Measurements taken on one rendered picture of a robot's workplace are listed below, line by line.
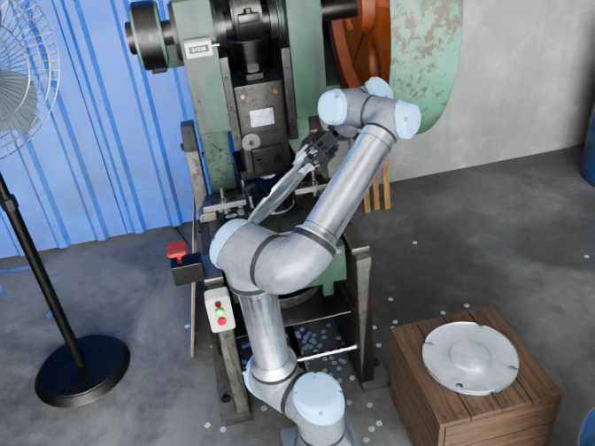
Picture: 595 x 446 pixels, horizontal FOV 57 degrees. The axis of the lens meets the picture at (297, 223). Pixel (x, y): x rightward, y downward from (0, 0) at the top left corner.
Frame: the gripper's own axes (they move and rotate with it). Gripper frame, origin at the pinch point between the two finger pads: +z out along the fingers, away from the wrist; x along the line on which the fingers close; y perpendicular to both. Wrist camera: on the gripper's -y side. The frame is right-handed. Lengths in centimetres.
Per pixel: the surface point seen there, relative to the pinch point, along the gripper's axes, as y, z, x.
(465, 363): -3, 10, 79
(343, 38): -62, -5, -20
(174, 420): 28, 105, 36
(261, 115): -14.1, 7.9, -18.6
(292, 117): -16.8, 2.1, -11.6
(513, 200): -165, 37, 103
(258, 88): -14.3, 2.0, -24.3
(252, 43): -16.4, -6.0, -34.0
